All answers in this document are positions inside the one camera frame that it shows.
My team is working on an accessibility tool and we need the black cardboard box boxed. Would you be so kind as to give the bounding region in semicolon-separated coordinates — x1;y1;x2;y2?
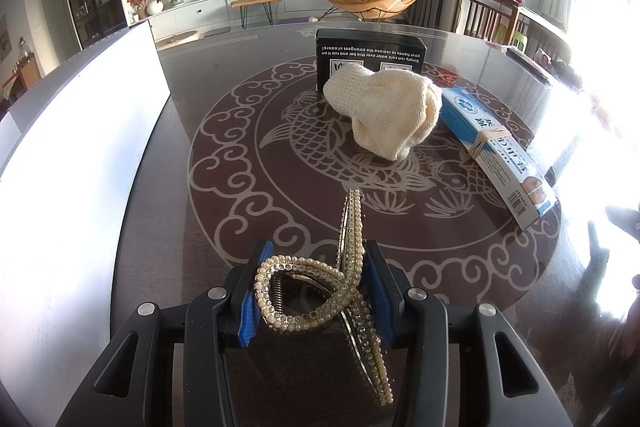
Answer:
315;28;427;92

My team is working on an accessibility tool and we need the white television cabinet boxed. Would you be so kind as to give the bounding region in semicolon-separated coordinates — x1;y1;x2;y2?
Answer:
148;0;331;40

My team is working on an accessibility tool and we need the white partition board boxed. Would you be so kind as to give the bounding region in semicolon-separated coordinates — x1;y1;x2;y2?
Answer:
0;19;171;408

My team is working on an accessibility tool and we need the wooden slatted chair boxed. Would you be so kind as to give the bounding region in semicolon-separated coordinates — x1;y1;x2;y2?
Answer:
452;0;521;45

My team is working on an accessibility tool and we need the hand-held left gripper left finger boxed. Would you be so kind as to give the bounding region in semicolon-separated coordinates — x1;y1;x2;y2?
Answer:
52;239;275;427

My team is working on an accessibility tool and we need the pearl hair claw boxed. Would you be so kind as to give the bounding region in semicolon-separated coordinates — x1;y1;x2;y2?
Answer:
254;188;396;405

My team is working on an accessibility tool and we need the wooden bench with metal legs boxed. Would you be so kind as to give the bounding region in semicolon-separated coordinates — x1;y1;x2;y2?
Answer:
231;0;282;29

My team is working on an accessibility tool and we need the blue and white medicine box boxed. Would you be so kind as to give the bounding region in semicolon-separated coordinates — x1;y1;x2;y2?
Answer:
439;87;558;231

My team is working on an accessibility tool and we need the dark patterned desktop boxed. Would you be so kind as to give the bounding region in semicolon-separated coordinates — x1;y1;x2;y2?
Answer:
112;19;640;427

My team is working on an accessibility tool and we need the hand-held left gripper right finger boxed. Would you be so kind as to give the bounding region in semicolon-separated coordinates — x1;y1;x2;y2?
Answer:
362;239;563;427

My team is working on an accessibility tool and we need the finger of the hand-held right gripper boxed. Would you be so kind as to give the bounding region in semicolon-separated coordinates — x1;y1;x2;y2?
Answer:
605;204;640;231

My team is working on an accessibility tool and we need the cream knitted cloth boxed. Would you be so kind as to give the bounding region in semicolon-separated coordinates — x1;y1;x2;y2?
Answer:
322;66;443;160

